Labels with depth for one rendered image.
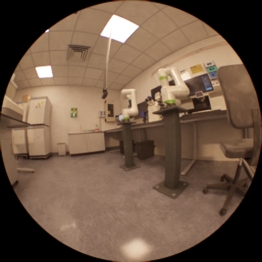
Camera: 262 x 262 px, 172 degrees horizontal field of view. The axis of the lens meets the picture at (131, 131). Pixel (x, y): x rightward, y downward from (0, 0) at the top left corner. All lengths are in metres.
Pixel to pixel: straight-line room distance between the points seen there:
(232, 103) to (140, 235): 0.90
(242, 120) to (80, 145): 3.08
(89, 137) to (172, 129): 2.50
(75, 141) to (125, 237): 2.64
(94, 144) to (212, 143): 3.05
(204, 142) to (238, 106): 1.34
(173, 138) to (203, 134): 1.09
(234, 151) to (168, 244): 0.63
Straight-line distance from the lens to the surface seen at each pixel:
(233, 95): 0.60
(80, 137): 2.84
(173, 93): 0.87
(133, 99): 1.60
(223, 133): 1.79
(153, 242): 0.65
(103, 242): 0.67
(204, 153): 1.85
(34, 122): 3.13
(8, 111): 1.57
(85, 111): 3.58
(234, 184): 0.97
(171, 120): 0.79
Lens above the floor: 0.62
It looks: 1 degrees up
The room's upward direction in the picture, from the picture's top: 4 degrees counter-clockwise
